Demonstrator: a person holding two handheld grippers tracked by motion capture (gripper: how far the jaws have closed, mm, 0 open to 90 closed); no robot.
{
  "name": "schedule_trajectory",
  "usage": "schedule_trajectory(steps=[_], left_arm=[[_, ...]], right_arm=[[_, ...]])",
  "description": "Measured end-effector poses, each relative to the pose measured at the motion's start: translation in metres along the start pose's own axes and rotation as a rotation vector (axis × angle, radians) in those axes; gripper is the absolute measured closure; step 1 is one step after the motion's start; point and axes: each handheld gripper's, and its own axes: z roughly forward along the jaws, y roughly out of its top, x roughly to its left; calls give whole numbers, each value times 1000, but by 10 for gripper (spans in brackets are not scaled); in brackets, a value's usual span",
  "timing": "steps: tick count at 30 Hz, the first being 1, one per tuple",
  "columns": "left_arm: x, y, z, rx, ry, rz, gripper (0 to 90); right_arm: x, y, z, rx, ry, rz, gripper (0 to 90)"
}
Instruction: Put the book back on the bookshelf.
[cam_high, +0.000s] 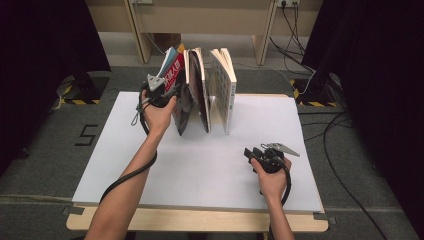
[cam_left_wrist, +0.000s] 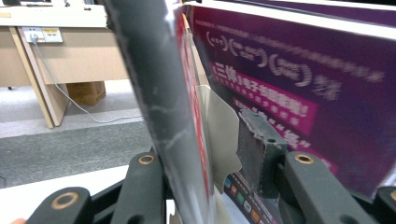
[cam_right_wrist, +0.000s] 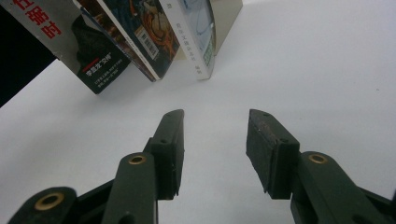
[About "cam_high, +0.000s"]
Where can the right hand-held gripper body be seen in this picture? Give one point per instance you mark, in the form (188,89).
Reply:
(271,161)

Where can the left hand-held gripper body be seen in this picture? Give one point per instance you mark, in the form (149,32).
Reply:
(158,96)

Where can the dark magazine with red print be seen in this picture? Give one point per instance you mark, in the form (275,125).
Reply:
(181,113)

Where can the purple magazine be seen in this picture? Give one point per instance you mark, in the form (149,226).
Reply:
(200,96)
(187,66)

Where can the beige expandable book rack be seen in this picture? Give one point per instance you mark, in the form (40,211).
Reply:
(215,110)

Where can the white book with picture grid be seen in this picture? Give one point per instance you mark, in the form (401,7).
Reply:
(224,96)

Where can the person's left hand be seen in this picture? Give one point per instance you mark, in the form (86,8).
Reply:
(158,118)

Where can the person's right hand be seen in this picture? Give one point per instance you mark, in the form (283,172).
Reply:
(275,185)

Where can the white board sheet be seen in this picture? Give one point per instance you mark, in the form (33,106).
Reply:
(206,173)

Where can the stand base with striped tape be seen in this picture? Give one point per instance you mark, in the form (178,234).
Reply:
(320,90)
(96,86)

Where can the black tape strip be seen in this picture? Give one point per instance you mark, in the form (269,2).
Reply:
(325,218)
(75,210)

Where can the light wooden table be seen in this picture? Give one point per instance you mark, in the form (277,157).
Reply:
(200,221)

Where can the black curtain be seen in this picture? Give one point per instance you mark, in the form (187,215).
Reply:
(40,50)
(383,66)

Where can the white power socket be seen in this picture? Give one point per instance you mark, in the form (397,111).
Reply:
(289,4)

